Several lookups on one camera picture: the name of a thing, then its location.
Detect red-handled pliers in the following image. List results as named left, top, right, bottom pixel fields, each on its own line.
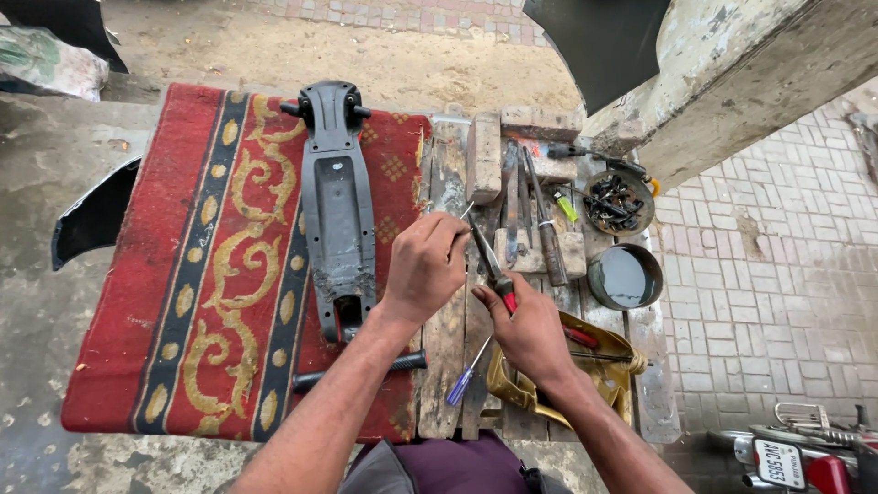
left=468, top=218, right=600, bottom=349

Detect blue-handled screwdriver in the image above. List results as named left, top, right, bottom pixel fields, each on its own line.
left=446, top=334, right=493, bottom=407

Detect green lighter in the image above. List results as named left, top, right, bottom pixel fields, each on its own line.
left=553, top=190, right=580, bottom=224

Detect narrow metal file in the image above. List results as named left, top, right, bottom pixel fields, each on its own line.
left=516, top=147, right=535, bottom=249

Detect black curved fender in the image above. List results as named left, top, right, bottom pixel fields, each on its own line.
left=51, top=156, right=143, bottom=272

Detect black rubber handlebar grip rod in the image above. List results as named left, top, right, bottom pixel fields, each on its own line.
left=291, top=349, right=428, bottom=395

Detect gold plastic motorcycle cover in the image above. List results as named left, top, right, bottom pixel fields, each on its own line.
left=486, top=310, right=649, bottom=430

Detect pale stone block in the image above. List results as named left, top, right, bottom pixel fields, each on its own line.
left=493, top=228, right=589, bottom=279

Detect person's right hand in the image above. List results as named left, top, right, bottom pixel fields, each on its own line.
left=471, top=271, right=585, bottom=393

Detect large black plastic panel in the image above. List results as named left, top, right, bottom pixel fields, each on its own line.
left=523, top=0, right=673, bottom=118

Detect long reddish brick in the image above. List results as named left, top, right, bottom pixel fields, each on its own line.
left=501, top=105, right=584, bottom=143

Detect red patterned rug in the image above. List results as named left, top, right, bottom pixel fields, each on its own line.
left=60, top=82, right=433, bottom=443

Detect person's left hand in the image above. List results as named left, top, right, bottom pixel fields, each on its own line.
left=379, top=210, right=475, bottom=328

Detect upright pale brick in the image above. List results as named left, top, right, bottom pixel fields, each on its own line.
left=466, top=112, right=503, bottom=205

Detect black plastic motorcycle panel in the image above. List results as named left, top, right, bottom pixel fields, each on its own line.
left=279, top=80, right=379, bottom=344

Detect red motorcycle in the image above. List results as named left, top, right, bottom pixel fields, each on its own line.
left=707, top=403, right=878, bottom=494

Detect person's purple clothing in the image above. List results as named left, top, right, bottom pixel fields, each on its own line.
left=394, top=431, right=536, bottom=494

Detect pile of black screws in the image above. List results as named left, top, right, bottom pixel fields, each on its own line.
left=589, top=175, right=646, bottom=233

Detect black plastic sheet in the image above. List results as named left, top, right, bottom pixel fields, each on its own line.
left=0, top=0, right=130, bottom=74

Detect flat metal file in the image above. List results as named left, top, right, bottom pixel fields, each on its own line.
left=503, top=140, right=521, bottom=266

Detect thin metal rod with rope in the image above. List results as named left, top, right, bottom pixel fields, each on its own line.
left=569, top=349, right=654, bottom=369

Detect metal bowl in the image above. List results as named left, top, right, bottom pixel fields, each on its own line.
left=582, top=169, right=657, bottom=238

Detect white printed sack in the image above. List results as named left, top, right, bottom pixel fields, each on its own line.
left=0, top=26, right=111, bottom=102

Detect round tin of dark liquid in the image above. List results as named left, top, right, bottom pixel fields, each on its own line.
left=586, top=243, right=665, bottom=311

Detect black corded hand tool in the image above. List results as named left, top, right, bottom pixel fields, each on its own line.
left=545, top=142, right=663, bottom=199

